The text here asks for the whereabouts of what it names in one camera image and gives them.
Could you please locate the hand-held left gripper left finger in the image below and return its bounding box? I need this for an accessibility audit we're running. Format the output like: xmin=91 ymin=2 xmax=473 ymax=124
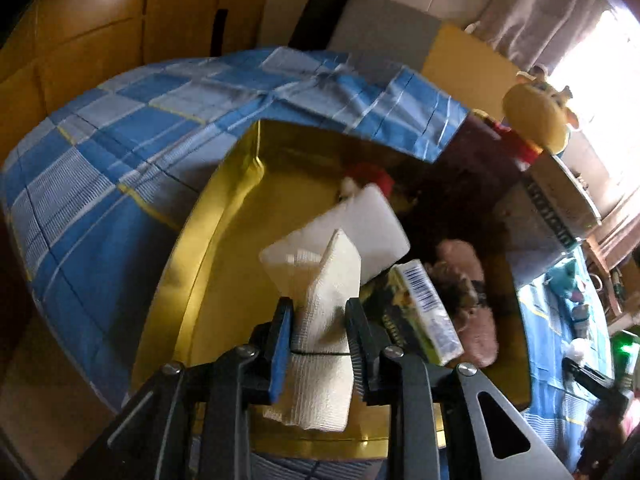
xmin=65 ymin=296 xmax=296 ymax=480

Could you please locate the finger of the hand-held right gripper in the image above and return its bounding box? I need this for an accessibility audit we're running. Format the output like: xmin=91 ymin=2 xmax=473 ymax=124
xmin=562 ymin=357 xmax=628 ymax=401

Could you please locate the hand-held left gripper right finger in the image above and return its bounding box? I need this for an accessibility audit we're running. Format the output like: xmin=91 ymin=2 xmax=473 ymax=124
xmin=344 ymin=297 xmax=573 ymax=480

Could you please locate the cream cloth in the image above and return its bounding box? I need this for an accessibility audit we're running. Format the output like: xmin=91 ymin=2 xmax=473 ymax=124
xmin=259 ymin=229 xmax=363 ymax=433

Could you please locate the green yellow juice carton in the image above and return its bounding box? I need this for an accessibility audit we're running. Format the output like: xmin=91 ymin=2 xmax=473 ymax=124
xmin=387 ymin=259 xmax=465 ymax=367

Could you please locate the gold box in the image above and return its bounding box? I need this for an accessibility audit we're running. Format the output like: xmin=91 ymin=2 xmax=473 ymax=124
xmin=127 ymin=119 xmax=533 ymax=461

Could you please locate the white foam block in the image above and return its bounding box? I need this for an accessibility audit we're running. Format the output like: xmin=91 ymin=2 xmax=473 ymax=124
xmin=332 ymin=183 xmax=412 ymax=283

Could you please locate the red hat plush toy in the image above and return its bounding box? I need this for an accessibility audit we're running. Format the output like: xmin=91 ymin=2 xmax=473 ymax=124
xmin=340 ymin=162 xmax=396 ymax=201

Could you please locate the dark printed packet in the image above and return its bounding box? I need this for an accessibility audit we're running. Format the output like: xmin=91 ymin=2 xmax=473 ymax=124
xmin=360 ymin=280 xmax=426 ymax=361

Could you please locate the wooden side desk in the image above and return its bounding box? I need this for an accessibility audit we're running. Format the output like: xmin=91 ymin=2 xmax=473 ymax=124
xmin=585 ymin=240 xmax=640 ymax=321

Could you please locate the teal plush toy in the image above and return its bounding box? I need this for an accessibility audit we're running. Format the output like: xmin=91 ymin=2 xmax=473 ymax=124
xmin=547 ymin=257 xmax=593 ymax=338

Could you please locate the pink plush toy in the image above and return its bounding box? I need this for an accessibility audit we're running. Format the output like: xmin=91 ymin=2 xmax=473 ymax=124
xmin=430 ymin=239 xmax=500 ymax=366

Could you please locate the grey cardboard box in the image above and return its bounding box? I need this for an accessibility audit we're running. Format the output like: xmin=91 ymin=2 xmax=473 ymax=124
xmin=492 ymin=152 xmax=603 ymax=288

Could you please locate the dark brown plush toy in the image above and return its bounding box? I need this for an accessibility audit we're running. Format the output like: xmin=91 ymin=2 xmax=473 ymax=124
xmin=395 ymin=115 xmax=521 ymax=261

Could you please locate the blue checked bedsheet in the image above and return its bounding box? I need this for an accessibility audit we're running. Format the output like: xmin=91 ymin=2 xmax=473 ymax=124
xmin=0 ymin=47 xmax=618 ymax=480

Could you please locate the yellow plush toy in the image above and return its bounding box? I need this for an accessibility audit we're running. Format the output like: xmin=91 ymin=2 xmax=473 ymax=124
xmin=470 ymin=67 xmax=581 ymax=168

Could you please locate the window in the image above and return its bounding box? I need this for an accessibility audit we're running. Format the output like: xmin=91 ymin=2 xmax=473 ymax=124
xmin=550 ymin=7 xmax=640 ymax=161

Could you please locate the multicolour panel headboard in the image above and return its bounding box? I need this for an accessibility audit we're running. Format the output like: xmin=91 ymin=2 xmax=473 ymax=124
xmin=330 ymin=0 xmax=521 ymax=121

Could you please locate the black bolster pillow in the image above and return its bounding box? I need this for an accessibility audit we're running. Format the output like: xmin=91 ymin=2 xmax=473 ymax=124
xmin=290 ymin=0 xmax=361 ymax=51

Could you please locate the pale curtain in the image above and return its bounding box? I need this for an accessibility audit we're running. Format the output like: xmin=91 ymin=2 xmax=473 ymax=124
xmin=475 ymin=0 xmax=626 ymax=76

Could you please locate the wooden wardrobe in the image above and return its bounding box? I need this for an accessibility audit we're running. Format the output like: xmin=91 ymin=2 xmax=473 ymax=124
xmin=0 ymin=0 xmax=276 ymax=126

